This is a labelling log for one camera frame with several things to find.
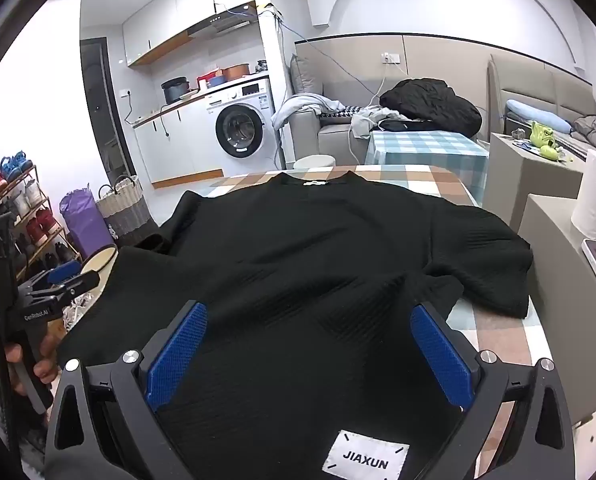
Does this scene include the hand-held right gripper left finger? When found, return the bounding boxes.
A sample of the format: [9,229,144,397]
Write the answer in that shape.
[43,301,209,480]

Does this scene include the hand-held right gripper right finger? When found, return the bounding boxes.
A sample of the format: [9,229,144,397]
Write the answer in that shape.
[408,302,577,480]

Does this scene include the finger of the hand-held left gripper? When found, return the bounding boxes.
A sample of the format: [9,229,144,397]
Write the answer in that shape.
[43,271,101,306]
[28,265,84,292]

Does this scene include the black t-shirt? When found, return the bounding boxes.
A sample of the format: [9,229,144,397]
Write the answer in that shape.
[58,170,536,480]

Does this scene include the person's left hand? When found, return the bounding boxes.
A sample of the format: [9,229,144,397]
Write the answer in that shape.
[5,331,64,396]

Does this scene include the beige round stool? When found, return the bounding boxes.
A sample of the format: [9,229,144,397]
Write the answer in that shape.
[79,244,120,282]

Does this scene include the purple plastic bag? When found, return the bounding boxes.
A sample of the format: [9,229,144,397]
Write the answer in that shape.
[59,187,115,261]

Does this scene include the brown blue plaid tablecloth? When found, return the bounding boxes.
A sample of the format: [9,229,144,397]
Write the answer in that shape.
[198,162,548,376]

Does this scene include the shoe rack with shoes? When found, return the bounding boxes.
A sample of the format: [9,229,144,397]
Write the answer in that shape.
[0,149,85,283]

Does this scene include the woven basket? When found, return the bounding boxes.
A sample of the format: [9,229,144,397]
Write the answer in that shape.
[95,175,159,249]

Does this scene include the beige cabinet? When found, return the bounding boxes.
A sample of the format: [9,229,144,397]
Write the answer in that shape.
[519,192,596,423]

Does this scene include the white counter cabinet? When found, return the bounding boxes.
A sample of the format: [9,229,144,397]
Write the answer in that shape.
[132,99,225,189]

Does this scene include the beige bedside table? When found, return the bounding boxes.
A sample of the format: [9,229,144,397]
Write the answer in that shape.
[482,131,587,232]

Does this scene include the teal checked tablecloth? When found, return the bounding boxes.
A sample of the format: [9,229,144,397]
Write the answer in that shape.
[365,130,491,207]

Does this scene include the black cooking pot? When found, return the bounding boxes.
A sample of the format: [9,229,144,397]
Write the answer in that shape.
[161,77,192,104]

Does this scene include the paper towel roll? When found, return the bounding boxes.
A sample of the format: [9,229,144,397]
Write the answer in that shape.
[570,150,596,241]

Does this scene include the white washing machine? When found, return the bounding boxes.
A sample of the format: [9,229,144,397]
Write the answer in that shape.
[205,77,277,172]

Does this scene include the white round stool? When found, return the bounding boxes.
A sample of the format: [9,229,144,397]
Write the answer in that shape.
[293,154,337,171]

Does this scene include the grey sofa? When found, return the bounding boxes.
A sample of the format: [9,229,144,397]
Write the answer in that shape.
[284,52,483,171]

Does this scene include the green plush toy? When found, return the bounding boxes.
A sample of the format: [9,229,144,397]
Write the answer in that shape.
[528,121,572,149]

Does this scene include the white grey garment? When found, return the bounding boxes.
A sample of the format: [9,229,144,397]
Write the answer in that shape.
[350,105,405,140]

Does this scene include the black puffer jacket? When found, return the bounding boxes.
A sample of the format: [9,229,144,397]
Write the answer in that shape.
[378,78,482,137]

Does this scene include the light blue pillow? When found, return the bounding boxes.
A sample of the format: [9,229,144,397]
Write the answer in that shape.
[506,99,574,134]

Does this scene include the houndstooth cushion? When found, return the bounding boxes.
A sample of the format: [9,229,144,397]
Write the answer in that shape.
[322,105,365,122]

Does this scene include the light grey cloth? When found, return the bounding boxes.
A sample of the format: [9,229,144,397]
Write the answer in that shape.
[272,94,346,132]

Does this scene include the beige bed headboard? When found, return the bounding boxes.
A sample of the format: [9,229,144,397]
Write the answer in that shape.
[486,52,596,143]

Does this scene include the range hood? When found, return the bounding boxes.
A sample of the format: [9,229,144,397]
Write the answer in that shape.
[188,11,259,39]

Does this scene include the white wall cabinets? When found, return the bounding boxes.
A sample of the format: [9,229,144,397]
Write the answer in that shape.
[123,0,267,68]

